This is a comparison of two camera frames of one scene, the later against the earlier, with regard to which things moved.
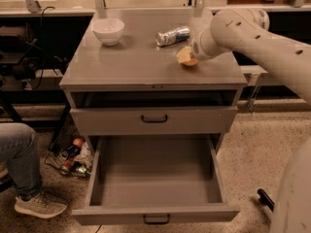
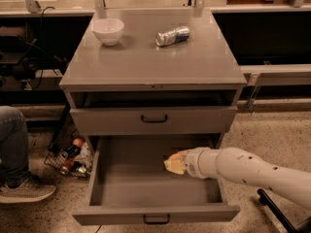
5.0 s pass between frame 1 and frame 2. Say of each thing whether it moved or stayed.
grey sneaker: moved
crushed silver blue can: stayed
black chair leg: stayed
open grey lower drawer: stayed
